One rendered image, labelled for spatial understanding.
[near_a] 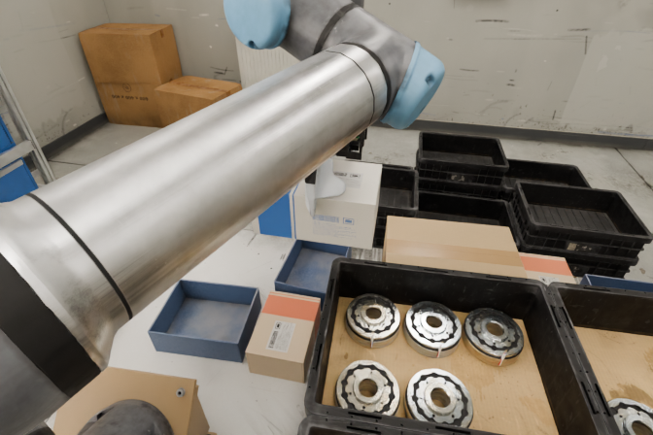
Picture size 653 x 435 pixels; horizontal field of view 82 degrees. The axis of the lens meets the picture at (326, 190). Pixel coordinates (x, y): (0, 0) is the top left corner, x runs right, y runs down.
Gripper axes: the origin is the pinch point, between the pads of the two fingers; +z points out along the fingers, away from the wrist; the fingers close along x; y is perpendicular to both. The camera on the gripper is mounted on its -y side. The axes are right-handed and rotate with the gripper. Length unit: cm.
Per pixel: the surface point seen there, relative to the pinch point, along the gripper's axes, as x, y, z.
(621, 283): 25, 70, 34
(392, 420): -25.8, 15.7, 17.6
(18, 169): 74, -168, 62
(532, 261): 27, 50, 33
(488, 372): -9.8, 32.5, 27.5
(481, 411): -16.8, 30.5, 27.5
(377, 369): -14.9, 13.4, 24.6
